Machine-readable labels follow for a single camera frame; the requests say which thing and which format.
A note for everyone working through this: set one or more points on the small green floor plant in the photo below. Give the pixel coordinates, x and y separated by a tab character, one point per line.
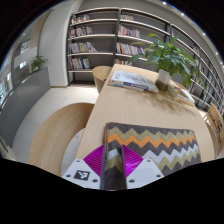
37	63

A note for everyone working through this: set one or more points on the white-covered book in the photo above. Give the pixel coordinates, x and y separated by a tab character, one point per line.
131	80

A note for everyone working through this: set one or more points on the ceiling lights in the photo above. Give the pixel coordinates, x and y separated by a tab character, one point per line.
181	14

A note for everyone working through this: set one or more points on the zigzag striped grey towel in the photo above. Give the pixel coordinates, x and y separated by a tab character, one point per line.
160	143

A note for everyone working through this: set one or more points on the grey bookshelf unit with books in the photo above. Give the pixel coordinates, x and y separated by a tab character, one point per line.
96	43

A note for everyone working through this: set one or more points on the grey counter partition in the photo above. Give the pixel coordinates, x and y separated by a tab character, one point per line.
20	103

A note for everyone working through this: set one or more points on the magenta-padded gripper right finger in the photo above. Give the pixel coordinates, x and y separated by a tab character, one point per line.
146	171

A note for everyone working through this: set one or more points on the yellow-covered book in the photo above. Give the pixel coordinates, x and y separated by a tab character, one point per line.
182	96

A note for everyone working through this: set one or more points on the round-backed woven chair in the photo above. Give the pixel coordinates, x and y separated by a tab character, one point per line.
101	76
56	136

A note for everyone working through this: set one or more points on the green potted plant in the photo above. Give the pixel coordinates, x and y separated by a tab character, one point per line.
170	58

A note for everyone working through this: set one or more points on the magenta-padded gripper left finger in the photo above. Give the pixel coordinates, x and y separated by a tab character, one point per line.
81	173

